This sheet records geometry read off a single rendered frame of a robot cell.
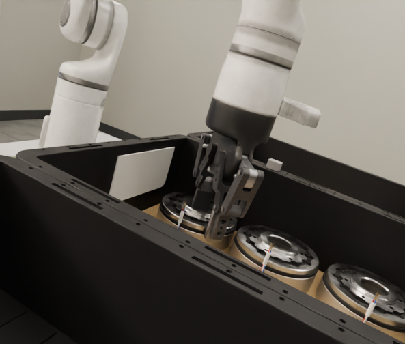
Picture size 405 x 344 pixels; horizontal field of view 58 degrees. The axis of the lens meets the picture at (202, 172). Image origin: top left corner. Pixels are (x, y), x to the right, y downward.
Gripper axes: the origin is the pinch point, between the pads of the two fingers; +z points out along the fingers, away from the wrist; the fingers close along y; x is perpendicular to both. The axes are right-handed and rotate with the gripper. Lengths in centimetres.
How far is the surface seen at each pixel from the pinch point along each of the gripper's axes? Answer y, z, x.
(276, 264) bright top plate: 9.1, 0.2, 5.0
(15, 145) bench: -64, 17, -27
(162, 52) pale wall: -346, -12, 69
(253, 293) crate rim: 23.1, -6.8, -7.7
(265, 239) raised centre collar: 4.6, -0.3, 5.8
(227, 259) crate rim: 19.6, -6.6, -7.7
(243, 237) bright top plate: 3.9, 0.2, 3.3
